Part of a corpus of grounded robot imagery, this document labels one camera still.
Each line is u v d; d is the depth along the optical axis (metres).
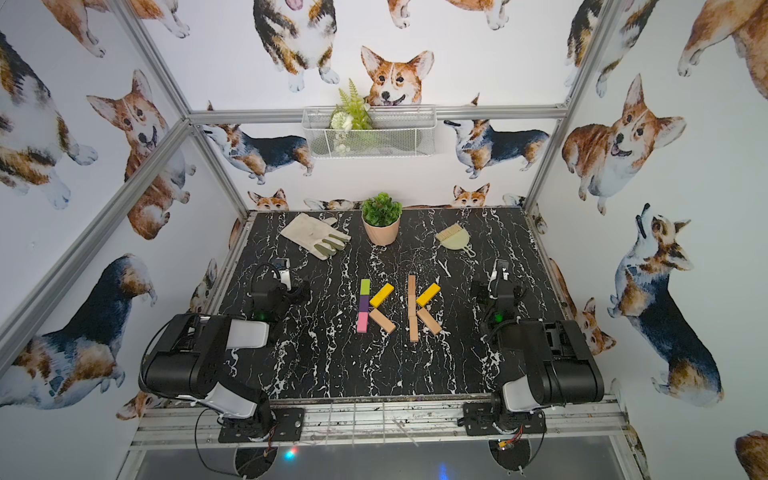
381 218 1.03
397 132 0.92
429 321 0.91
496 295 0.70
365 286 0.98
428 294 0.98
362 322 0.90
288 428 0.74
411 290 0.97
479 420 0.73
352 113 0.82
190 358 0.46
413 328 0.90
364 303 0.95
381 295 0.96
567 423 0.75
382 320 0.92
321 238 1.12
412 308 0.93
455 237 1.13
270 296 0.73
